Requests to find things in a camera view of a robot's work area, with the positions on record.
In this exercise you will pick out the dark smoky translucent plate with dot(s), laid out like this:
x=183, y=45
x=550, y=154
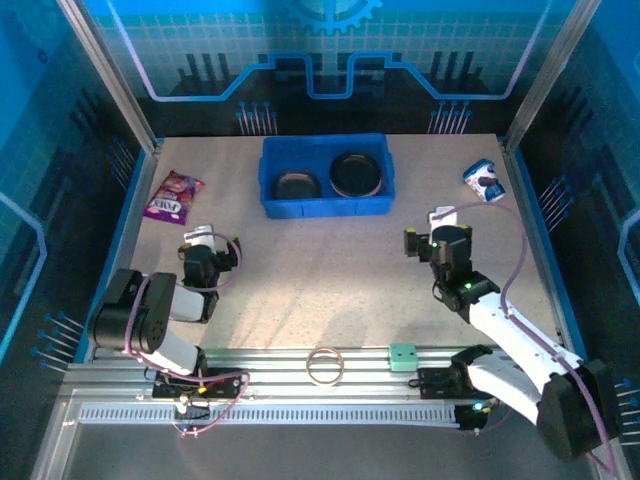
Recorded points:
x=287, y=192

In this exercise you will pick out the black plate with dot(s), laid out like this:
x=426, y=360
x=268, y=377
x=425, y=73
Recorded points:
x=356, y=175

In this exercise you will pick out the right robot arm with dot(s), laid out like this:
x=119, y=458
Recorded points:
x=500, y=325

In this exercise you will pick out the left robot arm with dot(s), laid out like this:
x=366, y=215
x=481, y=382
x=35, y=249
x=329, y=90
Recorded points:
x=185, y=302

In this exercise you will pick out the blue plastic bin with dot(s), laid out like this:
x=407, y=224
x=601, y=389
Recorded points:
x=325, y=207

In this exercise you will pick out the purple candy bag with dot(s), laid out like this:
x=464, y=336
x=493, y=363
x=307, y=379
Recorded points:
x=172, y=196

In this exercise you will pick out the white and blue snack packet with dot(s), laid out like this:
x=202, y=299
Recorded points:
x=482, y=179

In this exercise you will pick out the mint green block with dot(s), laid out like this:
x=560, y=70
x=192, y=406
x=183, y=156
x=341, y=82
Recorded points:
x=403, y=357

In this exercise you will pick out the grey metal base tray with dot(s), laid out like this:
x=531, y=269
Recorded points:
x=300, y=455

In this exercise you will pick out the aluminium front rail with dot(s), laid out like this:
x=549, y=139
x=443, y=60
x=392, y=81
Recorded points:
x=280, y=372

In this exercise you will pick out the aluminium frame post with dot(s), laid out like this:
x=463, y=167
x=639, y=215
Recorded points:
x=107, y=70
x=547, y=75

